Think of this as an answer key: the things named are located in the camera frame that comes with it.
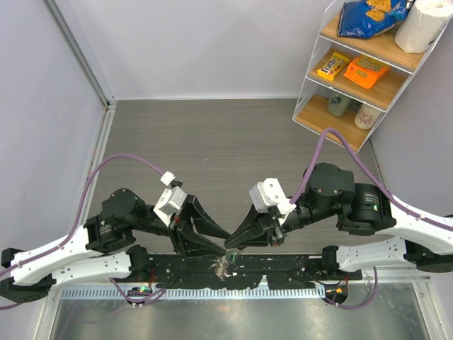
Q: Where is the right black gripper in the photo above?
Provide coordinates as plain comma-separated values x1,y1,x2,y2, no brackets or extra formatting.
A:
224,192,339,248

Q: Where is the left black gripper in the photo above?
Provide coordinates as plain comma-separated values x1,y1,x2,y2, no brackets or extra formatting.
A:
130,194,230,257

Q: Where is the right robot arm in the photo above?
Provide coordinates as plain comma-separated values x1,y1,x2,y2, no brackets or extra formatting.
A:
224,163,452,279

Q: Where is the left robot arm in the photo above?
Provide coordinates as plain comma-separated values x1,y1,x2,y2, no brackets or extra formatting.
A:
1,187,230,305

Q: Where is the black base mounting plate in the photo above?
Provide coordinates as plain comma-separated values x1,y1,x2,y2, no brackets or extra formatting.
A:
143,254,362,290

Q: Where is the green grey mug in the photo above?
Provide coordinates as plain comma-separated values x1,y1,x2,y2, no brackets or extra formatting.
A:
326,91,352,117

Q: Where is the white printed cup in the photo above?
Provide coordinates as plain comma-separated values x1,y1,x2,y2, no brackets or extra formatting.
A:
354,104,382,130

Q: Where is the yellow candy bag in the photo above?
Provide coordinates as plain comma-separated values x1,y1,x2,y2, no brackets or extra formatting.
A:
316,52,350,81

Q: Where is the orange candy bag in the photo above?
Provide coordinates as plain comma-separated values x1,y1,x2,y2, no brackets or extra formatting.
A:
343,55,390,89

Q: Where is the blue chips bag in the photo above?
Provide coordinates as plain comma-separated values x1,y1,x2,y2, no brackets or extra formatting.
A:
337,0,412,39

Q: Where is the white paper towel roll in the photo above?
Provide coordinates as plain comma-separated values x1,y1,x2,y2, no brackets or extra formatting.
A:
395,0,452,53

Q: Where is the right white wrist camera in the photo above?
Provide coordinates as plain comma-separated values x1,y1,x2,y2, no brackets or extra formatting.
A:
249,178,296,226

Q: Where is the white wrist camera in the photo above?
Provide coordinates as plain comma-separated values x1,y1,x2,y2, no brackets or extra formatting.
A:
249,178,296,226
153,186,187,227

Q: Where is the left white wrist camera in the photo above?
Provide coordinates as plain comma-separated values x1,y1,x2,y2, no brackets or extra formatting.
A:
153,186,187,227

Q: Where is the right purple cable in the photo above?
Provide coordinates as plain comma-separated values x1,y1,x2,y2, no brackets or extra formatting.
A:
289,127,453,309

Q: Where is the purple cable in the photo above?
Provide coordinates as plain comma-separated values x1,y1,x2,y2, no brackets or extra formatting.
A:
289,127,453,309
0,152,176,311

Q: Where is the slotted cable duct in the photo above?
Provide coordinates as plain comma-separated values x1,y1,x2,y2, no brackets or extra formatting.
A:
60,285,326,300

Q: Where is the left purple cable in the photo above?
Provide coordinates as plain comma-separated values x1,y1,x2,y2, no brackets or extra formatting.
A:
0,152,176,311

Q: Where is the white wire shelf rack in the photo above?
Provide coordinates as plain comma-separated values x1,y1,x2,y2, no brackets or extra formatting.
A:
292,1,442,152

